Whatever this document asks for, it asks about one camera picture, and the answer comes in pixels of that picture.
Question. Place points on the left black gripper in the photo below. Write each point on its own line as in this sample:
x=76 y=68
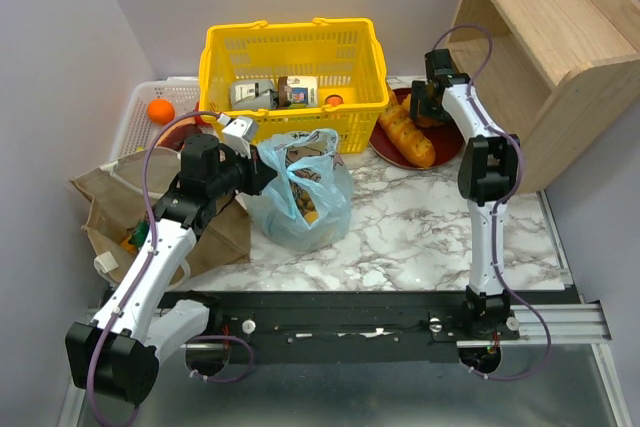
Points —
x=260 y=173

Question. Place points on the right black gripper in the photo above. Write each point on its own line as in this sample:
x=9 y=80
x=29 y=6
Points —
x=422 y=101

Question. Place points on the longan bunch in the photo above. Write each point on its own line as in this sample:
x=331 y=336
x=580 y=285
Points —
x=303 y=201

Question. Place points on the blue cartoon plastic bag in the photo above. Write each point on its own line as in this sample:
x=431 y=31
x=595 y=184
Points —
x=310 y=161

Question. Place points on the golden bread roll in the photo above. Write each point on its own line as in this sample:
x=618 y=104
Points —
x=311 y=217

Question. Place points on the orange yellow snack bag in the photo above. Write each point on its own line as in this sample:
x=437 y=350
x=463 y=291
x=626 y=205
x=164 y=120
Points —
x=129 y=247

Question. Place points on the green snack bag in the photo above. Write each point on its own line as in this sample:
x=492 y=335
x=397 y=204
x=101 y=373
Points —
x=139 y=233

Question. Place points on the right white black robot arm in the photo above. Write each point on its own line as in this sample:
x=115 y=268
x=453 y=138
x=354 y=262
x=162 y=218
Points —
x=487 y=177

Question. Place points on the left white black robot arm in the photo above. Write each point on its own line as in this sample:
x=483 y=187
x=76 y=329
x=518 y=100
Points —
x=119 y=352

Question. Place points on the orange pastry bread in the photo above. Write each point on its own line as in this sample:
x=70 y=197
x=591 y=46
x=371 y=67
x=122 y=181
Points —
x=404 y=135

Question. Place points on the red bowl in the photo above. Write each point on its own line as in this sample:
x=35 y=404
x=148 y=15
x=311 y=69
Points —
x=446 y=139

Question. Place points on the grey white box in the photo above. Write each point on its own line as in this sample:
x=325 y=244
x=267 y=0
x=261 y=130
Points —
x=253 y=95

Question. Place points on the red apple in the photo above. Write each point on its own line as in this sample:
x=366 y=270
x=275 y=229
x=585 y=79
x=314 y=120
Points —
x=200 y=120

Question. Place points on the dark purple fruit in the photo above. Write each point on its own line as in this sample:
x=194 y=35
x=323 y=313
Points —
x=176 y=138

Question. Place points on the yellow plastic shopping basket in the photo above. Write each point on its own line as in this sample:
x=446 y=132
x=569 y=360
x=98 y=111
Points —
x=343 y=54

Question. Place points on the orange fruit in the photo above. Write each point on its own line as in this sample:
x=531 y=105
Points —
x=160 y=111

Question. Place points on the white perforated plastic tray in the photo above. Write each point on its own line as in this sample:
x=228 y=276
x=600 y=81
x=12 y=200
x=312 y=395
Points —
x=136 y=130

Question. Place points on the wooden shelf unit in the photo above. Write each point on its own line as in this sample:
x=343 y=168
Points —
x=555 y=73

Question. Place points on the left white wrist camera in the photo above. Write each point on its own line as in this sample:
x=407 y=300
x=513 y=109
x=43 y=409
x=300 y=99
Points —
x=238 y=133

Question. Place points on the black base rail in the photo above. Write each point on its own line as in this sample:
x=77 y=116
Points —
x=341 y=327

